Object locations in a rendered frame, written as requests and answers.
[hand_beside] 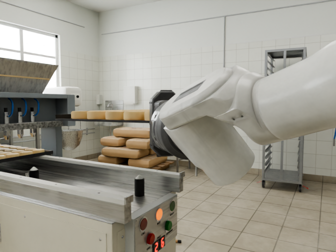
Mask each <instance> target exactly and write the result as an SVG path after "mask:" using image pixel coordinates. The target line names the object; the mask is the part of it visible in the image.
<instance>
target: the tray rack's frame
mask: <svg viewBox="0 0 336 252"><path fill-rule="evenodd" d="M301 52H303V59H306V57H307V47H296V48H283V49H270V50H265V62H264V76H265V77H267V66H268V62H267V59H268V54H269V55H270V56H271V57H272V58H273V59H283V68H284V69H285V68H286V58H302V54H301ZM303 137H304V136H301V137H300V161H299V176H298V175H297V173H298V171H294V170H283V154H284V141H281V154H280V169H272V168H270V169H268V171H267V172H265V147H266V146H265V145H262V178H261V180H262V181H263V180H264V181H265V185H266V181H273V182H282V183H291V184H298V189H299V184H300V185H301V184H303V182H302V180H303V172H302V165H303Z"/></svg>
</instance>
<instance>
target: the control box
mask: <svg viewBox="0 0 336 252"><path fill-rule="evenodd" d="M172 201H174V202H175V208H174V210H173V211H171V209H170V206H171V203H172ZM177 207H178V195H177V194H174V193H168V194H166V195H164V196H162V197H160V198H159V199H157V200H155V201H153V202H151V203H149V204H148V205H146V206H144V207H142V208H140V209H138V210H136V211H135V212H133V213H131V221H129V222H128V223H126V224H125V225H124V228H125V252H155V249H156V248H155V245H156V243H158V246H157V247H158V250H157V252H158V251H159V250H161V249H162V248H163V247H164V246H165V245H166V244H167V243H168V242H170V241H171V240H172V239H173V238H174V237H176V236H177ZM159 209H161V210H162V217H161V219H160V220H157V212H158V210H159ZM144 218H146V219H147V226H146V228H145V230H141V222H142V220H143V219H144ZM167 221H171V222H172V227H171V230H170V231H167V230H166V223H167ZM150 233H153V234H154V235H155V240H154V242H153V244H148V243H147V238H148V235H149V234H150ZM162 238H164V241H163V242H164V245H163V247H162Z"/></svg>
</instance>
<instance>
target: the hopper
mask: <svg viewBox="0 0 336 252"><path fill-rule="evenodd" d="M58 66H59V65H55V64H48V63H41V62H33V61H26V60H19V59H12V58H5V57H0V92H9V93H38V94H42V93H43V92H44V90H45V88H46V87H47V85H48V83H49V81H50V80H51V78H52V76H53V75H54V73H55V71H56V69H57V68H58Z"/></svg>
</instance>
